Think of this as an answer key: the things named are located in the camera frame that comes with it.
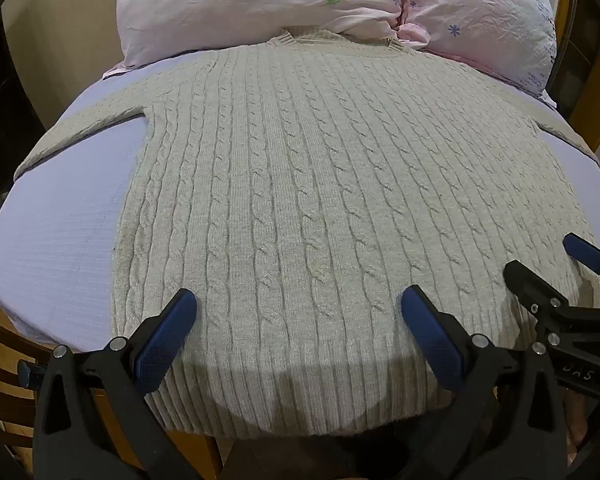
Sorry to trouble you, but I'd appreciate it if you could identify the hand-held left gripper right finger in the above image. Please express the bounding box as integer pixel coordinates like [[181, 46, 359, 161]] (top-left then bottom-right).
[[401, 284, 567, 480]]

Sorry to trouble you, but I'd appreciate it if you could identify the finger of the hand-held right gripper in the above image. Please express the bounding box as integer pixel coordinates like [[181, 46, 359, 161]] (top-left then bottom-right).
[[562, 232, 600, 277], [502, 259, 582, 322]]

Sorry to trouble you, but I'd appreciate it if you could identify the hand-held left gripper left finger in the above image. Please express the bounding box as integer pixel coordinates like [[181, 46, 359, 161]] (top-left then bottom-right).
[[32, 288, 199, 480]]

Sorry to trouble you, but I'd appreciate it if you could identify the cream cable knit sweater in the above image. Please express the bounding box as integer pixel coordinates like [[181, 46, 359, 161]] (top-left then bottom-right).
[[14, 27, 600, 442]]

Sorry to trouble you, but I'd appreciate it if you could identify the lavender bed sheet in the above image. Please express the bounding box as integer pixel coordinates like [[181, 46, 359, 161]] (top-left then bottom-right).
[[0, 50, 600, 357]]

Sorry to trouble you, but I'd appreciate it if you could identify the pink floral pillow right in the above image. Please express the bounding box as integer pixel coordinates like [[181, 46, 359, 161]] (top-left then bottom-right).
[[397, 0, 561, 107]]

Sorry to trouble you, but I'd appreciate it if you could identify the pink floral pillow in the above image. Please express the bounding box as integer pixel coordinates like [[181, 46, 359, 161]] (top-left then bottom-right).
[[102, 0, 411, 80], [397, 0, 561, 107]]

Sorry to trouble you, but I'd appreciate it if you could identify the dark cabinet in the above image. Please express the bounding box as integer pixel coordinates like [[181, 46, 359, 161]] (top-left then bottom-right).
[[0, 7, 48, 201]]

